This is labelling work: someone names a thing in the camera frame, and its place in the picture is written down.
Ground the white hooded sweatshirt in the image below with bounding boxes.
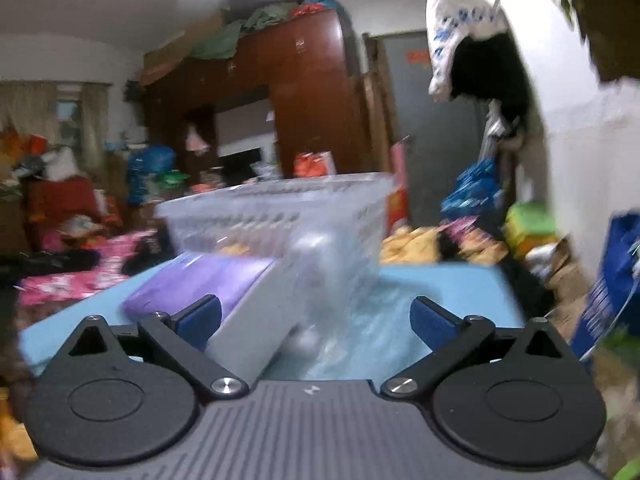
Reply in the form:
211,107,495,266
425,0,511,103

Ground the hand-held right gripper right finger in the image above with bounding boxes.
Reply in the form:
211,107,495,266
381,296,567,402

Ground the black monitor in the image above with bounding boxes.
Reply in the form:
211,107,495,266
219,147,263,172

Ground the large blue plastic sack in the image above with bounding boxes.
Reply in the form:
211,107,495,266
125,145,176,206

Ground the green cloth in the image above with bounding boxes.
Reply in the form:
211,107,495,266
190,2,301,61

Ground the yellow cloth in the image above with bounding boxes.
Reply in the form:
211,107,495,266
382,225,441,263

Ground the olive cloth bag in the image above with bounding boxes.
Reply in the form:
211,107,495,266
550,0,640,83

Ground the blue plastic bag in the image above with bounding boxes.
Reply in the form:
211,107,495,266
440,157,503,218

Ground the white hanging plastic bag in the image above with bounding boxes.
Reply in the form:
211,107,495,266
185,122,211,156

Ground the white plastic lattice basket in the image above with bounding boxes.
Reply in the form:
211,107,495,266
157,172,396,341

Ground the red and white plastic bag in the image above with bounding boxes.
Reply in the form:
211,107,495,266
292,151,336,178

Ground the grey metal door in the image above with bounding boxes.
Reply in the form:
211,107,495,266
375,30,493,221

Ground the pink floral bedding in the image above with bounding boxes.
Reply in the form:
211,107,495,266
20,230,161,306

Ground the yellow and white medicine box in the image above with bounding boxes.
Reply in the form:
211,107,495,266
206,255,333,383

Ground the purple cardboard box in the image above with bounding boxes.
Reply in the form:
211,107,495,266
122,254,276,326

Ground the beige curtain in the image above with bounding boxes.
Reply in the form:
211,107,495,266
0,82,108,161

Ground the blue shopping bag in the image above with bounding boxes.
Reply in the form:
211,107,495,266
570,212,640,361

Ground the brown wooden wardrobe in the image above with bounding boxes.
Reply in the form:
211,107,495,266
140,10,371,186

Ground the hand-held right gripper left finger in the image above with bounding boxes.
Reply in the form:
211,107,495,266
66,294,250,402

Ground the black hanging garment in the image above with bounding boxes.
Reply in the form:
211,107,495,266
450,32,536,141

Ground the yellow-green bag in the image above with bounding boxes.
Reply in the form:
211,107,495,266
505,202,556,246

